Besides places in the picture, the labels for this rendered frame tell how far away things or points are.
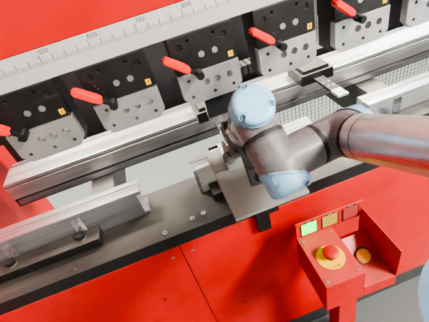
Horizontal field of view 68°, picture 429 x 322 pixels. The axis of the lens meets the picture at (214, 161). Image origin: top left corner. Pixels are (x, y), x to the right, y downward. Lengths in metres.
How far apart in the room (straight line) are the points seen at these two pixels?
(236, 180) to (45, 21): 0.53
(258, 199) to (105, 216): 0.46
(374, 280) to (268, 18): 0.70
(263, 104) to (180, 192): 0.56
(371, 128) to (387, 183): 0.66
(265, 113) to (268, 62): 0.32
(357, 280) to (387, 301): 0.85
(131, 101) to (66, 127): 0.16
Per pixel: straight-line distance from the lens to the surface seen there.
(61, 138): 0.82
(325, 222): 0.94
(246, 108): 0.51
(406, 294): 1.79
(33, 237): 1.05
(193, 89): 0.78
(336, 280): 0.88
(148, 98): 0.77
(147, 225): 0.96
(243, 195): 0.76
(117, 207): 0.97
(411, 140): 0.44
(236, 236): 0.98
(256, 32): 0.74
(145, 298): 1.11
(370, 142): 0.49
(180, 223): 0.93
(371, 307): 1.73
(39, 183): 1.24
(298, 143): 0.54
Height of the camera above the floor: 1.55
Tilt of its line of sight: 38 degrees down
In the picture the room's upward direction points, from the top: 17 degrees counter-clockwise
